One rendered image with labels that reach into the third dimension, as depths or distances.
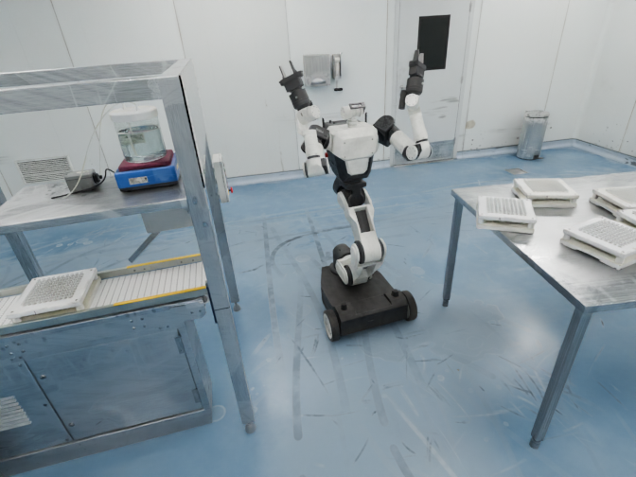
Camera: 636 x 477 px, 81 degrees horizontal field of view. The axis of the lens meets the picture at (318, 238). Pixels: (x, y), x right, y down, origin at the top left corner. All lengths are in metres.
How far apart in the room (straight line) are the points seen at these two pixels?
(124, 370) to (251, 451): 0.70
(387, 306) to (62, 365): 1.69
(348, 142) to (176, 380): 1.46
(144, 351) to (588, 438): 2.05
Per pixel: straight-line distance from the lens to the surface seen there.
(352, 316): 2.35
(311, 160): 1.86
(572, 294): 1.62
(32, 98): 1.32
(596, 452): 2.31
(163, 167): 1.43
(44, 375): 1.98
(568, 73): 6.52
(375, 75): 5.13
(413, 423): 2.12
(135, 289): 1.75
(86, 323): 1.69
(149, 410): 2.10
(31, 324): 1.74
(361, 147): 2.13
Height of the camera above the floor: 1.73
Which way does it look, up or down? 29 degrees down
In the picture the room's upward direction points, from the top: 4 degrees counter-clockwise
